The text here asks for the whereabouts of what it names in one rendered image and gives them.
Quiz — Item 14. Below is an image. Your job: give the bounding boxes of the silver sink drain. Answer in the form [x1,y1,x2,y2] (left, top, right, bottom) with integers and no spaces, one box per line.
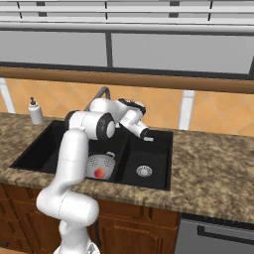
[136,165,154,178]

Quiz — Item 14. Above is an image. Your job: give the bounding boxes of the dark grey gooseneck faucet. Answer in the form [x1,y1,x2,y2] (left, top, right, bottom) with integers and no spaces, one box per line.
[84,86,112,112]

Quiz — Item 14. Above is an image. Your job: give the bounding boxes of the dark cupboard handle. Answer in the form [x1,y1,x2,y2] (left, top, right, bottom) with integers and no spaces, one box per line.
[93,219,102,248]

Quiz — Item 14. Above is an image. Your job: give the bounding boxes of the dark dishwasher handle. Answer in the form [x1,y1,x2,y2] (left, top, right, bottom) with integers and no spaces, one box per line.
[196,224,254,246]

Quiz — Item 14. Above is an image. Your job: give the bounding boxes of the brown wooden cupboard drawers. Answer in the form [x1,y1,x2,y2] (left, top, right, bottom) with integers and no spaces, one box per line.
[0,183,65,254]

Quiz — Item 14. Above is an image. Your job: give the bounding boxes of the grey dishwasher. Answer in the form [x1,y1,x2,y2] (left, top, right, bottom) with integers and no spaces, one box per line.
[174,213,254,254]

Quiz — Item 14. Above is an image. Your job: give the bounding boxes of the silver colander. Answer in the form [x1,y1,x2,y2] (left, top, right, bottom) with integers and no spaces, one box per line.
[86,151,117,182]

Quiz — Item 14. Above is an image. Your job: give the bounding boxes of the white soap dispenser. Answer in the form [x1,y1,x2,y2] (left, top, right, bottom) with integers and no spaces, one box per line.
[28,96,45,126]

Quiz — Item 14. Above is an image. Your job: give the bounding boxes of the brown wooden cupboard door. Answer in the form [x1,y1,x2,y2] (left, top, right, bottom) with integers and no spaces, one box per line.
[97,223,167,254]

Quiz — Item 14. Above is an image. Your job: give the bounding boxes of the brown wooden false drawer front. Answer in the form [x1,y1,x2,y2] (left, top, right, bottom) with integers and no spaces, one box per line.
[97,198,182,230]

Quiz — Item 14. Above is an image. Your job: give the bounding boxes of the orange red peach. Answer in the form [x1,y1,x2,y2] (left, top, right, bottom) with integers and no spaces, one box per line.
[93,168,106,179]

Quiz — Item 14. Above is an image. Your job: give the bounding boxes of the black double sink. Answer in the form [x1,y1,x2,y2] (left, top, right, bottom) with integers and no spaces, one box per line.
[9,118,175,191]

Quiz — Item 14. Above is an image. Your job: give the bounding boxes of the wooden window sill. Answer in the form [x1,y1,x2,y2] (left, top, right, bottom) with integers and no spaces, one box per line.
[0,66,254,95]

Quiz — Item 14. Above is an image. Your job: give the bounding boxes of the white window blinds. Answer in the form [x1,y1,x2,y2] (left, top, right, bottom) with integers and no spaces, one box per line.
[0,0,254,36]

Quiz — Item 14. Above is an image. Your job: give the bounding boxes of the window with dark frame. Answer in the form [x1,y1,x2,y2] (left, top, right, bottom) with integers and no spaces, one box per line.
[0,29,254,81]

